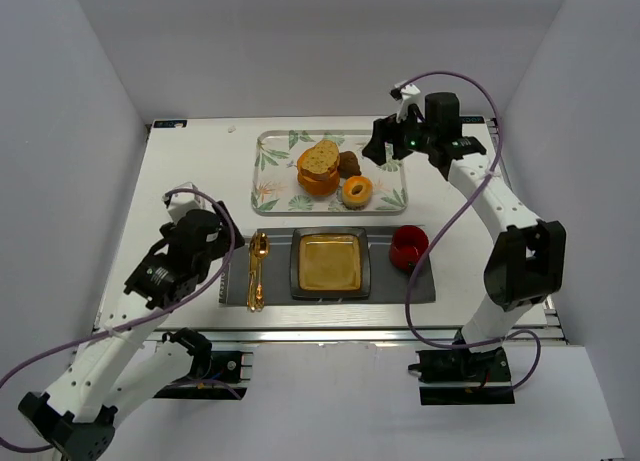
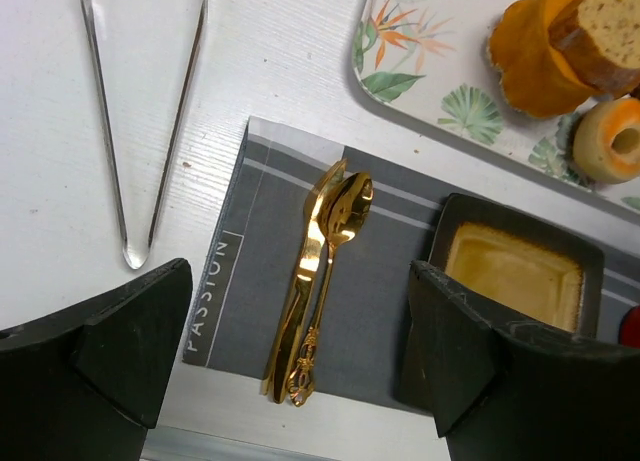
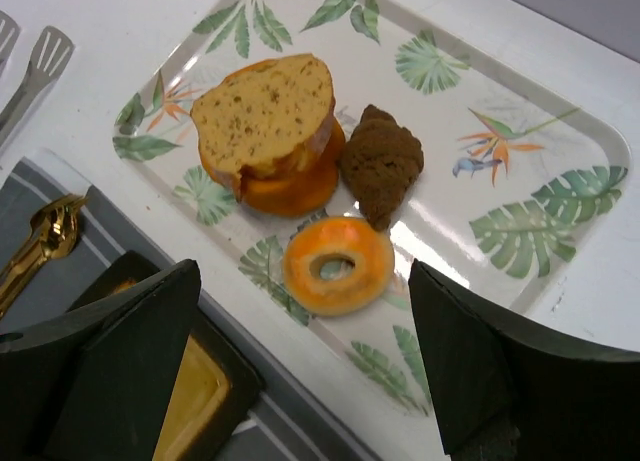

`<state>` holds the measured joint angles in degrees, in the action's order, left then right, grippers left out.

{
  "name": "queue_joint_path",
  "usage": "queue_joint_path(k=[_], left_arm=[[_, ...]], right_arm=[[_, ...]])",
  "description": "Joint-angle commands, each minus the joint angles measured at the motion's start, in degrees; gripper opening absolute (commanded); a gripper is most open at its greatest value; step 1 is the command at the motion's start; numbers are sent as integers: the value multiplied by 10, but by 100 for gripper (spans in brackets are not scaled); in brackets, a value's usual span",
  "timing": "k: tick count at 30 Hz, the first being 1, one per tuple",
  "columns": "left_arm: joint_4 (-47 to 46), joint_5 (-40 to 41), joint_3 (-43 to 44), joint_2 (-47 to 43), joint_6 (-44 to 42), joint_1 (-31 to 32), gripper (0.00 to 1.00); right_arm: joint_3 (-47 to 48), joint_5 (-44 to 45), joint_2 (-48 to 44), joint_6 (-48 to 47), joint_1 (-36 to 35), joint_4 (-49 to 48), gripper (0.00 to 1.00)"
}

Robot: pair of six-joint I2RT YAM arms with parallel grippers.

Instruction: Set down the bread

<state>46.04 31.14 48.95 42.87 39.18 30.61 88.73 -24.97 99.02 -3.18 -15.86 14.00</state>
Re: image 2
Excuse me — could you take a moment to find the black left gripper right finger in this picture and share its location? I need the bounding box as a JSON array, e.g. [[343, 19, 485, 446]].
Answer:
[[398, 260, 639, 460]]

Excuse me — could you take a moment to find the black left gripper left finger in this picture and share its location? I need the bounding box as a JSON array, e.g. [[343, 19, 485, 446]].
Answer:
[[1, 258, 193, 460]]

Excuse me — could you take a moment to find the orange round cake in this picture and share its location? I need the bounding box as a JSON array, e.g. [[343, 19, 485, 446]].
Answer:
[[487, 0, 621, 119]]

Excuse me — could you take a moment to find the sliced bread loaf piece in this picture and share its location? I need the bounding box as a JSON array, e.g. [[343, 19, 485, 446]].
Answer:
[[549, 0, 639, 97]]

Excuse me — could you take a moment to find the dark square ceramic plate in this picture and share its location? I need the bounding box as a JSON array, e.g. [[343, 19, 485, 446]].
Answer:
[[429, 193, 604, 338]]

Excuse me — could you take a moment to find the red mug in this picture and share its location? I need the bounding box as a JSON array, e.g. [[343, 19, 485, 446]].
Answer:
[[618, 306, 640, 348]]

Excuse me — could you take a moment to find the grey striped placemat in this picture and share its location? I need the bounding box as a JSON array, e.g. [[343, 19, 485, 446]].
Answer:
[[181, 114, 640, 417]]

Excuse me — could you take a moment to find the gold knife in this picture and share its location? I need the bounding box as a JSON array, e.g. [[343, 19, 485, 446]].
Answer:
[[261, 158, 348, 404]]

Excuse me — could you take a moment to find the gold ornate spoon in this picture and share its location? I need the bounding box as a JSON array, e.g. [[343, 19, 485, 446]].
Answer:
[[286, 171, 374, 408]]

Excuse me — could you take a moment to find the floral patterned tray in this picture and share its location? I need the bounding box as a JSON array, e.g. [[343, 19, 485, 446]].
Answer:
[[352, 0, 639, 213]]

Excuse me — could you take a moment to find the glazed ring donut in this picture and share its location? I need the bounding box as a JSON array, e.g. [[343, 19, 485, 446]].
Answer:
[[573, 98, 639, 184]]

